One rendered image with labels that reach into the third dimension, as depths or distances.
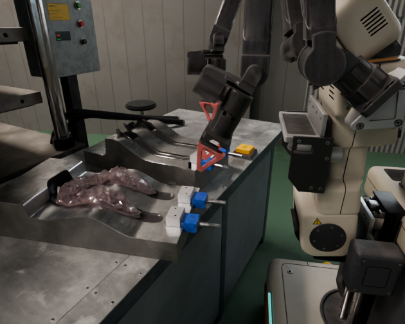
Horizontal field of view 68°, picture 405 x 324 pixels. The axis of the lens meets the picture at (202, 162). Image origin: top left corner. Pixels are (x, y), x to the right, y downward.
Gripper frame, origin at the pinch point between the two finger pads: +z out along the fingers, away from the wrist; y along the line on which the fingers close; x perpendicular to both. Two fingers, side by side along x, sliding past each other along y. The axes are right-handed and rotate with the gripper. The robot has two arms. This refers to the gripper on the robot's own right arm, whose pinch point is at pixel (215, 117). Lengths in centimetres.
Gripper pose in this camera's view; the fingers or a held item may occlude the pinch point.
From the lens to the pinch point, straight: 105.0
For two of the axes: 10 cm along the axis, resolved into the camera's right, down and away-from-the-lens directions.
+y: -4.8, 3.6, -8.0
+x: 8.8, 2.1, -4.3
